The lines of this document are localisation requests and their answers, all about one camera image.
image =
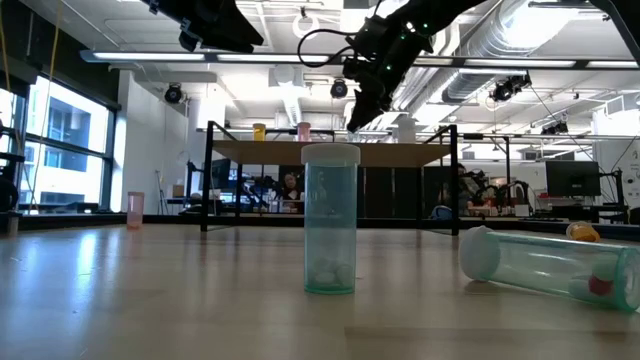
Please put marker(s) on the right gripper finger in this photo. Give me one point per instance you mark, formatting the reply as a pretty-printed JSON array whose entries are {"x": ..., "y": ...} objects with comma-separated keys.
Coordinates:
[{"x": 370, "y": 107}]

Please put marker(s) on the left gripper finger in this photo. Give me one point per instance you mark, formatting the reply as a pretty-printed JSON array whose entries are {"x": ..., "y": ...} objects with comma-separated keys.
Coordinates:
[{"x": 230, "y": 30}]

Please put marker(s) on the white medicine bottle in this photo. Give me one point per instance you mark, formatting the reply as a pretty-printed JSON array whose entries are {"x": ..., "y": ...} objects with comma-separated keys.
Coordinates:
[{"x": 406, "y": 131}]

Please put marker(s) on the pink medicine bottle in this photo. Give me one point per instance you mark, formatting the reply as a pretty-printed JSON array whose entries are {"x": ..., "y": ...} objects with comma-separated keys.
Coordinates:
[
  {"x": 135, "y": 210},
  {"x": 304, "y": 132}
]

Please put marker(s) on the orange medicine bottle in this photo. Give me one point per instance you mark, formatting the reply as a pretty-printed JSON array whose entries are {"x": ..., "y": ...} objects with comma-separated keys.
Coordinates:
[
  {"x": 582, "y": 232},
  {"x": 259, "y": 133}
]

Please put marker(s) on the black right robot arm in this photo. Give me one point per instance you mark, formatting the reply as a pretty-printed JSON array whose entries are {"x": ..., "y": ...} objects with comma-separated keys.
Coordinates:
[{"x": 450, "y": 10}]

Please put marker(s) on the round black ceiling spotlight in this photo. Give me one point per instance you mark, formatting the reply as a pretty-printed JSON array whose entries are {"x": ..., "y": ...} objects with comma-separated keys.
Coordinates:
[
  {"x": 173, "y": 93},
  {"x": 339, "y": 88}
]

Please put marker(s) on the black overhead light bar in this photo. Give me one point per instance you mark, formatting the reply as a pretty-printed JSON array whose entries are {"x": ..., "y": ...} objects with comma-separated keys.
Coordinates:
[{"x": 270, "y": 58}]

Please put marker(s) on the person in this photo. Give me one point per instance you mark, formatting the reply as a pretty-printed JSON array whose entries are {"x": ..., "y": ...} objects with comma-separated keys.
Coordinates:
[
  {"x": 290, "y": 186},
  {"x": 465, "y": 189}
]

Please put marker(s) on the teal bottle holding white pills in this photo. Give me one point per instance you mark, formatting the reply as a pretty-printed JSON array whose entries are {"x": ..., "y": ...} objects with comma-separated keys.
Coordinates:
[{"x": 330, "y": 225}]

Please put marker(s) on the blue white bag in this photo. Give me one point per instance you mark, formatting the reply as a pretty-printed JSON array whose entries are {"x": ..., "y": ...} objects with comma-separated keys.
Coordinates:
[{"x": 440, "y": 213}]

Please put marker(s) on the black track light cluster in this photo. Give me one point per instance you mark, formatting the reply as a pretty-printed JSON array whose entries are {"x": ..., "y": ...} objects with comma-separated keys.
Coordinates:
[{"x": 507, "y": 89}]

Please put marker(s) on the brown cardboard box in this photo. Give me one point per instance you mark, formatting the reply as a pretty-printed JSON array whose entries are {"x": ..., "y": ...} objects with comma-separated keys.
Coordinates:
[{"x": 178, "y": 191}]

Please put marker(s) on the large glass window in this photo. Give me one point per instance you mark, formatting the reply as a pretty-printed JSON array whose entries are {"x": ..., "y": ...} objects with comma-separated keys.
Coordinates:
[{"x": 70, "y": 150}]

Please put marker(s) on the black computer monitor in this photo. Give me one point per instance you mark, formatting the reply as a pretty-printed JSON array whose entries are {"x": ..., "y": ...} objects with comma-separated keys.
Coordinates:
[{"x": 572, "y": 177}]

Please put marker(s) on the teal bottle holding red pill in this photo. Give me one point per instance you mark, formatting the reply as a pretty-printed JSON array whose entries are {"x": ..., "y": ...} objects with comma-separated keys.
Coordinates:
[{"x": 540, "y": 265}]

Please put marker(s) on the silver ventilation duct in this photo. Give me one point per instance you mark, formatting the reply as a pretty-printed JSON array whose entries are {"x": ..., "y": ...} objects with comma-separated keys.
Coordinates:
[{"x": 475, "y": 82}]

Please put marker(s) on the wooden shelf black metal frame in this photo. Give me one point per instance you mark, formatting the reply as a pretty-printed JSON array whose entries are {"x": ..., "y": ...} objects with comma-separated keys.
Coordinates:
[{"x": 270, "y": 152}]

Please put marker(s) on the black aluminium table frame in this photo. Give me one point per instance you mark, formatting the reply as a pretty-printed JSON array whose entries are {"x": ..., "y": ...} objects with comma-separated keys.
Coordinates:
[{"x": 170, "y": 219}]

